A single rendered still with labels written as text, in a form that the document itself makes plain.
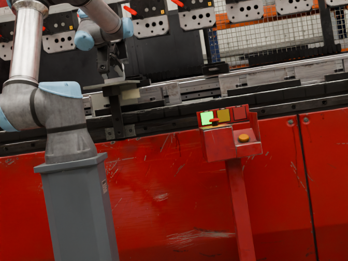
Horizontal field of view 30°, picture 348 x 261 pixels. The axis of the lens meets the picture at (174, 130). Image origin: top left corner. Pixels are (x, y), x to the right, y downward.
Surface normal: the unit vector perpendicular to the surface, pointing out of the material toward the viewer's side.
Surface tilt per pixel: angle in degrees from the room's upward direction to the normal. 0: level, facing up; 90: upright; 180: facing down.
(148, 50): 90
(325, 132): 90
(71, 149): 72
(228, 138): 90
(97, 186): 90
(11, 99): 62
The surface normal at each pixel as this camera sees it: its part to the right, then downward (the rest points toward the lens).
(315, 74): -0.13, 0.07
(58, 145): -0.29, -0.21
